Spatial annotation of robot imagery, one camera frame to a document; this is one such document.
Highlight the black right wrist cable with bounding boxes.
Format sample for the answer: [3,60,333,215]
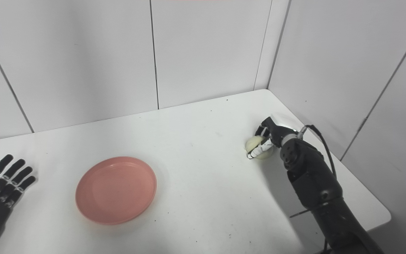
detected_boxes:
[296,125,337,179]

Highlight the pink round plate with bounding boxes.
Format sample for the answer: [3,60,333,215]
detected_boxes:
[75,157,157,225]

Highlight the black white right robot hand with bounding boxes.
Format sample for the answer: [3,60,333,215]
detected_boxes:
[247,113,304,160]

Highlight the cream steamed bun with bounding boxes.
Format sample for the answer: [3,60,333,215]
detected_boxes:
[245,136,274,160]

